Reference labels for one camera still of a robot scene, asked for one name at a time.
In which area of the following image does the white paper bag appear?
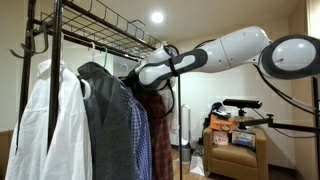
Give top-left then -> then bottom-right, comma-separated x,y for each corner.
189,154 -> 206,177

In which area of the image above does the white plastic hanger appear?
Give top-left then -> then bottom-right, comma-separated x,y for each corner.
79,41 -> 98,100

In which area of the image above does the white shirt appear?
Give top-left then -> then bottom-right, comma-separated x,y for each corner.
4,58 -> 98,180

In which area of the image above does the black stereo camera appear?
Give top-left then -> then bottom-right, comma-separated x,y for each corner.
222,98 -> 263,110

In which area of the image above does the blue fine-check shirt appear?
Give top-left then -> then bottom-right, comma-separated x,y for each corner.
118,83 -> 143,180

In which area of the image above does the white red small box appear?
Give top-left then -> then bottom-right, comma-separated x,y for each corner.
213,130 -> 230,146

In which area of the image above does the tan leather armchair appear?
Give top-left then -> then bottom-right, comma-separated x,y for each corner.
203,116 -> 269,180

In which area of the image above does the teal plastic hanger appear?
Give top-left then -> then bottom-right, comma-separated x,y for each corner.
100,45 -> 110,68

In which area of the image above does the red black plaid shirt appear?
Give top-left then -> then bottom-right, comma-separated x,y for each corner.
136,89 -> 174,180

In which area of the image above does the dark blue cap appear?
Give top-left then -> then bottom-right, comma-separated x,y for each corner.
209,101 -> 232,118

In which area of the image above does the dark grey jacket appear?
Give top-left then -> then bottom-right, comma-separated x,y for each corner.
77,61 -> 143,180

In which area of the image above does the orange cardboard box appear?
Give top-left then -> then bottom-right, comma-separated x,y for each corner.
209,113 -> 234,133

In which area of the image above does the black stand pole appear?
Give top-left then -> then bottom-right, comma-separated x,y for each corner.
311,76 -> 320,180

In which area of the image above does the round ceiling light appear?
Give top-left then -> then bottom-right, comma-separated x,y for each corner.
150,10 -> 165,24

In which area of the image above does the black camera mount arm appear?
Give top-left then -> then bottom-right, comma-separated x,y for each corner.
237,108 -> 320,134

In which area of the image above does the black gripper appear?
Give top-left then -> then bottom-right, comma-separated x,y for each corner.
127,68 -> 148,97

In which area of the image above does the box with blue picture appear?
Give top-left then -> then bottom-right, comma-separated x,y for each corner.
231,129 -> 257,149

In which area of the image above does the black metal garment rack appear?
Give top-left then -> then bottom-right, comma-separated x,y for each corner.
9,0 -> 184,180

